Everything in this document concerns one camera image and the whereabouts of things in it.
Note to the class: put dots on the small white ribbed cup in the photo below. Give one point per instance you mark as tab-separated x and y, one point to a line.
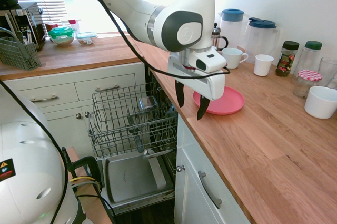
263	66

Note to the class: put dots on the food container blue lid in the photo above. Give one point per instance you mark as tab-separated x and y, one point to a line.
86	38

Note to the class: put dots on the coral red plate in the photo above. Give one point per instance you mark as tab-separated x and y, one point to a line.
229	102

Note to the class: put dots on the clear drinking glass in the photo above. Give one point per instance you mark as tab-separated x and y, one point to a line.
329	71

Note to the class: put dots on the stainless dishwasher door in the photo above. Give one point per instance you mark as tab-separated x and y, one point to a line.
131	179

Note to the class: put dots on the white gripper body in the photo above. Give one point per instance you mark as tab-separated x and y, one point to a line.
202	84

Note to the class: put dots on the round metal cabinet knob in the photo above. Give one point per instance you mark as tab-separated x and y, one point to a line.
180	168
87	115
78	116

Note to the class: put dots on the food container green lid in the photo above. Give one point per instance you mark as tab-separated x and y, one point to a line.
61	35

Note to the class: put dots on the large white mug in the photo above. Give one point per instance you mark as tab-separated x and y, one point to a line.
233	58

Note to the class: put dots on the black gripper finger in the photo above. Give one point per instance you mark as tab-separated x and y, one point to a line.
180	95
202	108

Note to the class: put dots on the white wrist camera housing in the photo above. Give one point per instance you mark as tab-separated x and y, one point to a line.
210	62

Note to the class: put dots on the white container red lid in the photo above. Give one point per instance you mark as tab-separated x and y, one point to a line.
71	22

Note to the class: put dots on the brown mounting board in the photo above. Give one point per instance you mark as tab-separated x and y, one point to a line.
94	208

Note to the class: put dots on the clear glass food container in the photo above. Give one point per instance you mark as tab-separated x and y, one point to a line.
148	103

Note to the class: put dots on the clear bottle green lid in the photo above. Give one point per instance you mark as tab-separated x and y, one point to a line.
310	58

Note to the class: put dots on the dark jar black lid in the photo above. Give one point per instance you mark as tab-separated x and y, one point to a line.
286	60

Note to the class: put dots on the grey plastic cutlery basket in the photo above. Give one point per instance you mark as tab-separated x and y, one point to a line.
18	55

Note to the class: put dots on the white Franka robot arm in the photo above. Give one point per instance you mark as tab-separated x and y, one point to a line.
142	10

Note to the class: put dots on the clear pitcher light blue lid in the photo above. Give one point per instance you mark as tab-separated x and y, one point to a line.
233	31

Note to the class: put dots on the glass jar red checkered lid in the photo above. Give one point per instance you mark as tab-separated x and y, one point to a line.
306	84

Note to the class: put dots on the black C clamp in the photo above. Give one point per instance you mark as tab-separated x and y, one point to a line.
87	163

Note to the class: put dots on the white cabinet single drawer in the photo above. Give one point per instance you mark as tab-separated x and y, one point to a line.
192	200

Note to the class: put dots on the white ceramic bowl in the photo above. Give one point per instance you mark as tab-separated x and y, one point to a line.
319	102

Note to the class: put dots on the glass French press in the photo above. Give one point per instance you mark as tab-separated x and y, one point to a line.
217	38

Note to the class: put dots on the clear pitcher dark blue lid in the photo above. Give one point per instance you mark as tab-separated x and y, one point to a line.
260	42

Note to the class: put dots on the black countertop oven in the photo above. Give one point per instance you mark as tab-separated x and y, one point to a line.
29	21

